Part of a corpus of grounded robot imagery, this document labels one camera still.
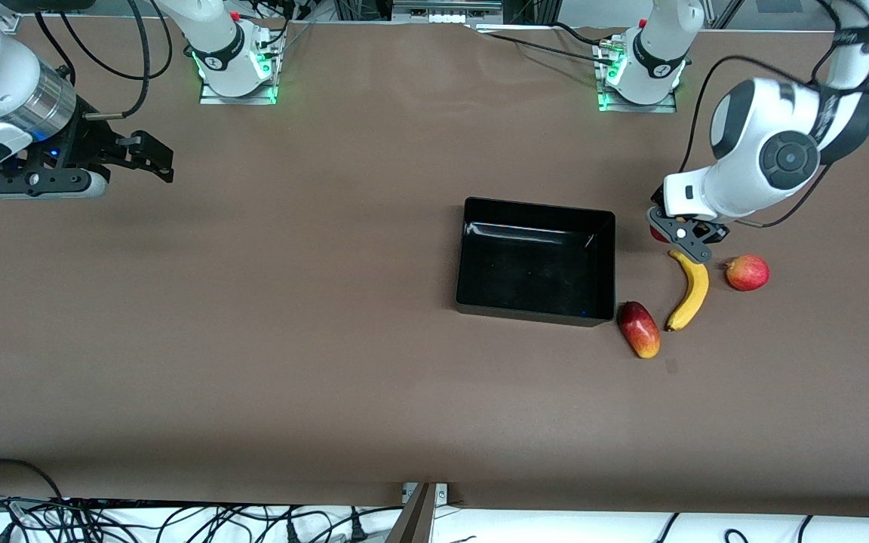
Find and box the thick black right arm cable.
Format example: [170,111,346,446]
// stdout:
[84,0,151,121]

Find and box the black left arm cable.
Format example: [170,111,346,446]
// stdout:
[678,0,869,229]

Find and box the black plastic box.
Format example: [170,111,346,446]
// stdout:
[455,197,617,327]

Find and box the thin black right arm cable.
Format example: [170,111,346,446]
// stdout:
[63,0,172,81]

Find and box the silver metal bracket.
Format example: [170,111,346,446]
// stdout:
[402,483,450,505]

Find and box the black cable to arm base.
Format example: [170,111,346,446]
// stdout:
[472,21,610,63]

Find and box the white device with sockets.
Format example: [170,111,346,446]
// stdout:
[392,0,504,24]

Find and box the yellow banana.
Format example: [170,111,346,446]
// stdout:
[665,250,710,333]

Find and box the red yellow mango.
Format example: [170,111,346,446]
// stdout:
[617,301,662,360]

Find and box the red peach-like fruit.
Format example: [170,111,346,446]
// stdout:
[724,254,771,292]

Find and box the black cable bundle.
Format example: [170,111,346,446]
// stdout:
[0,459,405,543]

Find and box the grey metal bar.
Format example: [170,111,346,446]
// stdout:
[383,483,436,543]

